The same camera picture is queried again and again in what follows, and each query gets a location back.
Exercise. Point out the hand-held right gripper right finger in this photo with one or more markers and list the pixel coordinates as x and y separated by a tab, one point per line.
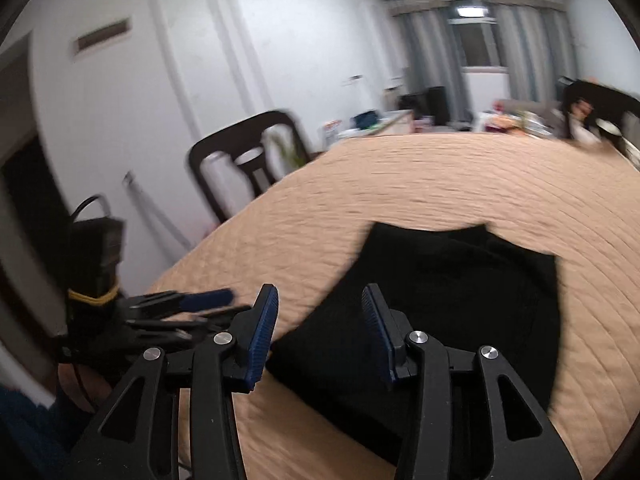
377	330

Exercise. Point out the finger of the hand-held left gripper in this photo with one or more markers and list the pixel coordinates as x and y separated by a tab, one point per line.
207	299
175	327

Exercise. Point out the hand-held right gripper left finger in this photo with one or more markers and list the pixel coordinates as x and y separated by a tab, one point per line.
262	335

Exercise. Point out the black pants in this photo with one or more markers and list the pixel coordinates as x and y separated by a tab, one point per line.
450	310

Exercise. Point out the person's left forearm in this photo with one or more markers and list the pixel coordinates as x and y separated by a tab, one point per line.
75	390

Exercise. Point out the dark doorway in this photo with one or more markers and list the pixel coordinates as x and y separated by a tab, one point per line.
25	185

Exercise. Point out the peach quilted blanket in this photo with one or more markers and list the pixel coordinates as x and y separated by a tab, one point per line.
425	185

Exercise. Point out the dark wooden chair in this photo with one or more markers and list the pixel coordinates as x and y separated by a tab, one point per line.
585	90
235	135

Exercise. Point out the green potted plant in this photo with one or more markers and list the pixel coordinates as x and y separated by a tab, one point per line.
290	152

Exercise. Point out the dark handbag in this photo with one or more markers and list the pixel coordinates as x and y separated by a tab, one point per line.
365	120

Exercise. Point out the black speaker box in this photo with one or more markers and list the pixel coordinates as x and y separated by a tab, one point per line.
436	105

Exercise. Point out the grey blue striped curtain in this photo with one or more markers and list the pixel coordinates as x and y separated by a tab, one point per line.
430	50
535	50

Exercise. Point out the window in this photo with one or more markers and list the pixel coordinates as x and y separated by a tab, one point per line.
475	40

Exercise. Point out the brown wall vent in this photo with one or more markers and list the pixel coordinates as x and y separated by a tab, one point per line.
102	37

